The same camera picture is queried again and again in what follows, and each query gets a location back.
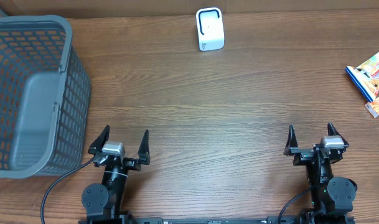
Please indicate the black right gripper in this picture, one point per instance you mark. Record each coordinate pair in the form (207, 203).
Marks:
(302, 155)

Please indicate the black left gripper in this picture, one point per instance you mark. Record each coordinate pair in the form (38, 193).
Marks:
(144, 158)

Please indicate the small orange white tissue pack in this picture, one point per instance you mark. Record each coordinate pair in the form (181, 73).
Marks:
(373, 107)

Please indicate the yellow snack packet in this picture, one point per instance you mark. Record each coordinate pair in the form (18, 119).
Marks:
(366, 77)

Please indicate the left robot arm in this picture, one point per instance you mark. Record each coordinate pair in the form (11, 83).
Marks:
(102, 201)

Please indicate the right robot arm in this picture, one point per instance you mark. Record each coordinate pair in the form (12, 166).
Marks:
(332, 197)

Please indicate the white barcode scanner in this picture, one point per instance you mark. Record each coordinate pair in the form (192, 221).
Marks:
(210, 29)

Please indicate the dark grey plastic basket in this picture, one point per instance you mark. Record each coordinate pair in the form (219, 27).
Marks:
(44, 97)

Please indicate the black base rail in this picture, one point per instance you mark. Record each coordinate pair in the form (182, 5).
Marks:
(268, 220)

